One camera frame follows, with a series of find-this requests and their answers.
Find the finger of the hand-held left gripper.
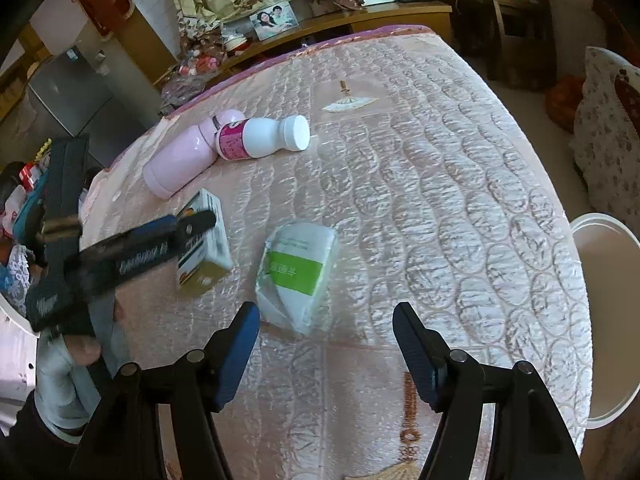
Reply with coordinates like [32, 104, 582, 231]
[172, 209, 217, 247]
[82, 214, 178, 256]

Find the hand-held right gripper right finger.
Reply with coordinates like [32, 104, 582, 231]
[392, 302, 586, 480]

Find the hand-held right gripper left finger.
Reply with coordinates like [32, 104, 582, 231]
[70, 301, 262, 480]

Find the green and white carton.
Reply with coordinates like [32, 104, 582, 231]
[176, 188, 234, 297]

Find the white tissue pack green label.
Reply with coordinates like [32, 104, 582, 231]
[255, 221, 340, 336]

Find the white plastic bucket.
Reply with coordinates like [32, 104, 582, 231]
[570, 212, 640, 431]

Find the person's left hand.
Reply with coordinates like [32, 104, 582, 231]
[62, 302, 125, 367]

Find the pink thermos bottle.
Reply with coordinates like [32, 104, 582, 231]
[142, 108, 246, 200]

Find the white bottle with magenta label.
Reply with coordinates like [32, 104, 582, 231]
[215, 115, 311, 161]

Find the pile of colourful bags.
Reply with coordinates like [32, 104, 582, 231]
[0, 142, 56, 241]

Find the grey refrigerator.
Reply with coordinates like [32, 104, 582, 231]
[27, 45, 151, 161]

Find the colourful clutter pile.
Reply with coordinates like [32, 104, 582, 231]
[162, 25, 251, 106]

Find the pink quilted mattress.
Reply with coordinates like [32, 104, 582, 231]
[80, 25, 593, 480]

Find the framed couple photo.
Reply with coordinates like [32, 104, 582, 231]
[249, 2, 299, 41]

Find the orange red bag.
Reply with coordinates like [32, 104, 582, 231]
[544, 76, 586, 133]

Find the sofa with floral cover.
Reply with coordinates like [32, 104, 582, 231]
[570, 46, 640, 221]

